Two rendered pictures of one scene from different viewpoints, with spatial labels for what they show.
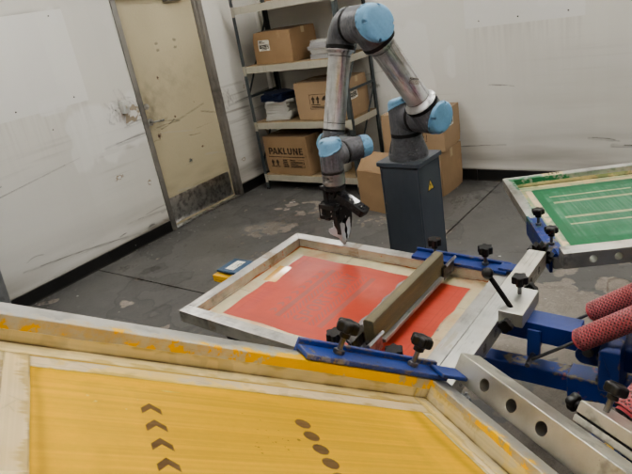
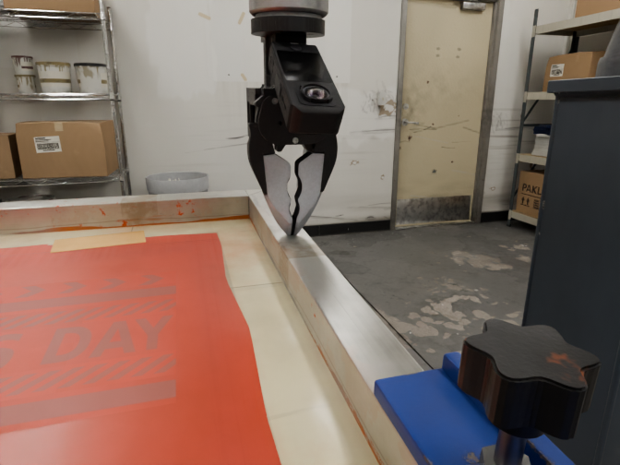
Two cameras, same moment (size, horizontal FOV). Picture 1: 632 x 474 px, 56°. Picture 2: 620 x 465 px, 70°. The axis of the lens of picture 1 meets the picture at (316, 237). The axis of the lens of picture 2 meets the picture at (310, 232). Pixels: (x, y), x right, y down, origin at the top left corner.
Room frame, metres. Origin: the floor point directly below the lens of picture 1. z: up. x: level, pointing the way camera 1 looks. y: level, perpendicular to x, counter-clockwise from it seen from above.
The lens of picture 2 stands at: (1.49, -0.37, 1.17)
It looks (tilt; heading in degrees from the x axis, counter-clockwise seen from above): 16 degrees down; 35
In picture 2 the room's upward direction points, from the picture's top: straight up
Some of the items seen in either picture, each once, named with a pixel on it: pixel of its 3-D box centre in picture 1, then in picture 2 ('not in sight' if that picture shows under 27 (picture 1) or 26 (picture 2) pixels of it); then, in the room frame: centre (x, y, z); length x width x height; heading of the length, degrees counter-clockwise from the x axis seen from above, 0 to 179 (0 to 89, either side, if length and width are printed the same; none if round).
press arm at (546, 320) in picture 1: (542, 326); not in sight; (1.18, -0.49, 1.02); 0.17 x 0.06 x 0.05; 51
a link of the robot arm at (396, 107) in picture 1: (404, 113); not in sight; (2.19, -0.41, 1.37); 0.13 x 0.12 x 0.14; 31
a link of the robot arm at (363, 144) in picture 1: (352, 148); not in sight; (1.92, -0.17, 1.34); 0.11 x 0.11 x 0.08; 31
